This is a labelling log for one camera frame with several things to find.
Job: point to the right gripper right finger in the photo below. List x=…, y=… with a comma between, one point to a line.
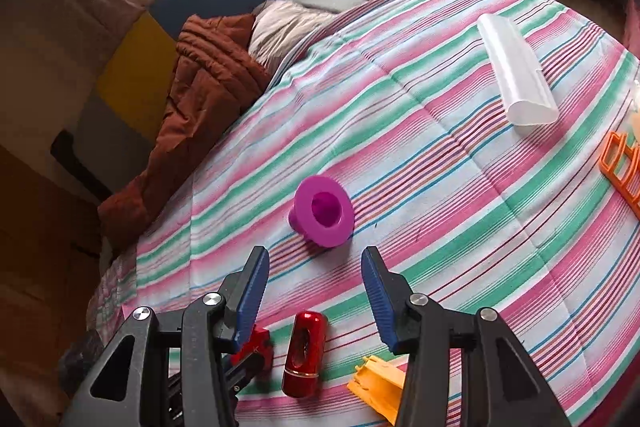
x=501, y=384

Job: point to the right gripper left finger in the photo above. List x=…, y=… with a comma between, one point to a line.
x=174, y=368

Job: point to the orange plastic rack piece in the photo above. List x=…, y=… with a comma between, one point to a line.
x=379, y=384

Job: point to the red cylinder toy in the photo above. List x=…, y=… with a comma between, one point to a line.
x=303, y=364

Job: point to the magenta flanged plastic cup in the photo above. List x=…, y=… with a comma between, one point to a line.
x=322, y=212

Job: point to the red block toy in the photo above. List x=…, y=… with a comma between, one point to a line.
x=259, y=342

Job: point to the striped bed sheet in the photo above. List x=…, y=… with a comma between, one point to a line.
x=401, y=106

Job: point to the multicolour padded headboard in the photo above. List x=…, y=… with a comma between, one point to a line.
x=117, y=126

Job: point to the orange lattice rack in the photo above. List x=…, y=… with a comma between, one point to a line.
x=619, y=163

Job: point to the white translucent tube case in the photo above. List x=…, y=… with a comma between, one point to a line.
x=524, y=91

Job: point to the rust brown quilt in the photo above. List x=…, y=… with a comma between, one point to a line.
x=215, y=82

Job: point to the white pillow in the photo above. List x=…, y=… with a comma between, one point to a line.
x=278, y=26

